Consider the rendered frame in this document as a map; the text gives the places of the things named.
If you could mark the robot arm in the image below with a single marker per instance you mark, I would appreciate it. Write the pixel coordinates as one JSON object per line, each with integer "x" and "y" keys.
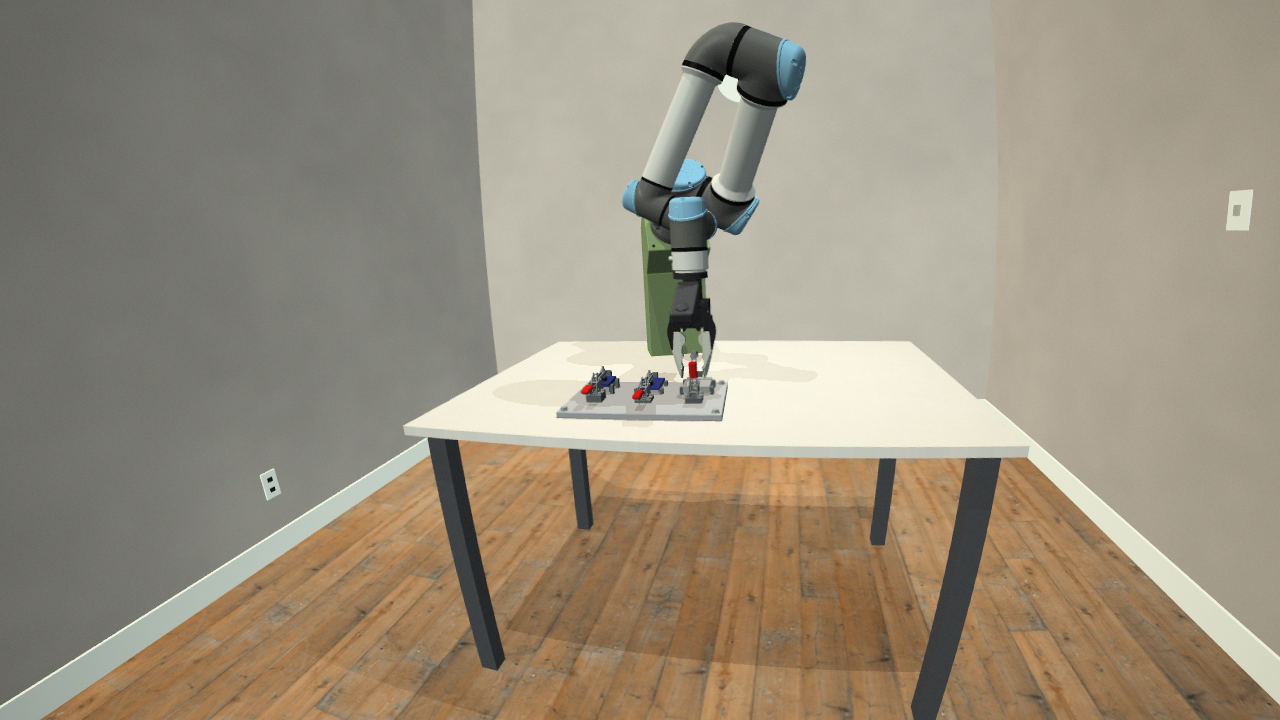
{"x": 770, "y": 71}

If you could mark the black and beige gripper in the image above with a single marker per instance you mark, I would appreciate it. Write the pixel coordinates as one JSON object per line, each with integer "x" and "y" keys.
{"x": 703, "y": 319}

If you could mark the toggle clamp with red handle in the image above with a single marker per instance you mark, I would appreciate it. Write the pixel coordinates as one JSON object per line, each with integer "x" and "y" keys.
{"x": 646, "y": 396}
{"x": 590, "y": 391}

